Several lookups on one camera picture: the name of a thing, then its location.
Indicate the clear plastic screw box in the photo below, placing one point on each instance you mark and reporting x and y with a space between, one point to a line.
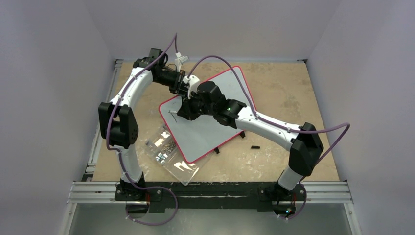
162 148

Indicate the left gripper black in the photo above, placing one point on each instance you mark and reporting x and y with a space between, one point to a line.
178 82

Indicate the pink framed whiteboard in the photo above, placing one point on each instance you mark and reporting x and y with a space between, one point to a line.
199 137

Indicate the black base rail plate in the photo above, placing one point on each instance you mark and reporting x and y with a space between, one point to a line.
258 196

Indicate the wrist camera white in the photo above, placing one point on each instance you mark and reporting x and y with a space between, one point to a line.
180 60
191 82

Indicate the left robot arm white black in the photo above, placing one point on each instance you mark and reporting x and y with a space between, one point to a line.
118 125

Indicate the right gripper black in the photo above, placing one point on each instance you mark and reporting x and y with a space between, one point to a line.
188 109

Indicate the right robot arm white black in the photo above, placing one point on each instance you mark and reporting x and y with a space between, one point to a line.
301 141

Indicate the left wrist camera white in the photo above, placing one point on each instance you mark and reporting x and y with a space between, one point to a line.
180 60

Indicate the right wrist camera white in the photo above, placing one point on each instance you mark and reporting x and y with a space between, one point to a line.
191 82

